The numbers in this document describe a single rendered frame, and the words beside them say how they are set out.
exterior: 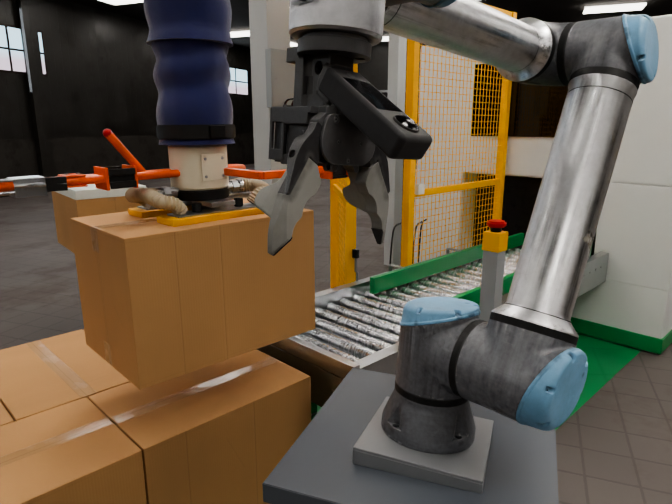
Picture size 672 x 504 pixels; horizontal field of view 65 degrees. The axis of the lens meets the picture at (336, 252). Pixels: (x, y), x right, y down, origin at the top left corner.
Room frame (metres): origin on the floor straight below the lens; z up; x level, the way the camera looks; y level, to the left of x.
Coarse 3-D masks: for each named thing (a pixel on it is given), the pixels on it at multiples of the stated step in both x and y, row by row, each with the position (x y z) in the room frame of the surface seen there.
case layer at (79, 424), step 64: (0, 384) 1.59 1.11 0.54; (64, 384) 1.59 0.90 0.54; (128, 384) 1.59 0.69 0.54; (192, 384) 1.59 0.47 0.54; (256, 384) 1.59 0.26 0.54; (0, 448) 1.23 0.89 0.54; (64, 448) 1.23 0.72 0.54; (128, 448) 1.23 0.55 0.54; (192, 448) 1.33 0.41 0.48; (256, 448) 1.48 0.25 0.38
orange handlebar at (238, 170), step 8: (224, 168) 1.55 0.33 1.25; (232, 168) 1.53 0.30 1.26; (240, 168) 1.66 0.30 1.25; (320, 168) 1.57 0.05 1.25; (56, 176) 1.33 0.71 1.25; (72, 176) 1.31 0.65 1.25; (80, 176) 1.33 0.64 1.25; (88, 176) 1.34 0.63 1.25; (96, 176) 1.36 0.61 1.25; (144, 176) 1.44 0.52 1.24; (152, 176) 1.46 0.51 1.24; (160, 176) 1.47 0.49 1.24; (168, 176) 1.49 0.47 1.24; (176, 176) 1.51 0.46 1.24; (240, 176) 1.49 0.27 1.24; (248, 176) 1.46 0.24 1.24; (256, 176) 1.44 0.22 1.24; (264, 176) 1.43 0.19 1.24; (272, 176) 1.44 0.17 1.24; (280, 176) 1.46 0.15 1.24; (0, 184) 1.20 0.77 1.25; (8, 184) 1.21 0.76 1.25; (72, 184) 1.31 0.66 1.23; (80, 184) 1.33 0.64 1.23
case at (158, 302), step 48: (96, 240) 1.37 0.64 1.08; (144, 240) 1.26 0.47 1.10; (192, 240) 1.35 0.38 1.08; (240, 240) 1.45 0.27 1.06; (96, 288) 1.40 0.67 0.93; (144, 288) 1.25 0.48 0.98; (192, 288) 1.34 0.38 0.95; (240, 288) 1.44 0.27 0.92; (288, 288) 1.56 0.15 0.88; (96, 336) 1.44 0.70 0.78; (144, 336) 1.25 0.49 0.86; (192, 336) 1.34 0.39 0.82; (240, 336) 1.44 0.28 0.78; (288, 336) 1.56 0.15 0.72; (144, 384) 1.24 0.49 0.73
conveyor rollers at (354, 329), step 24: (480, 264) 3.11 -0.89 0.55; (408, 288) 2.62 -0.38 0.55; (432, 288) 2.62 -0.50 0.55; (456, 288) 2.62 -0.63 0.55; (336, 312) 2.32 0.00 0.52; (360, 312) 2.26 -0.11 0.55; (384, 312) 2.26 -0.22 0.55; (312, 336) 2.04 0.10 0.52; (336, 336) 1.98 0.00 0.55; (360, 336) 1.99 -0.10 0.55; (384, 336) 2.00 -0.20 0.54
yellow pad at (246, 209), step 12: (192, 204) 1.46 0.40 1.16; (240, 204) 1.56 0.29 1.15; (252, 204) 1.60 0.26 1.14; (168, 216) 1.43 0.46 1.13; (180, 216) 1.40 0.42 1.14; (192, 216) 1.43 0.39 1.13; (204, 216) 1.44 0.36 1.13; (216, 216) 1.46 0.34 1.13; (228, 216) 1.49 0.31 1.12; (240, 216) 1.52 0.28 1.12
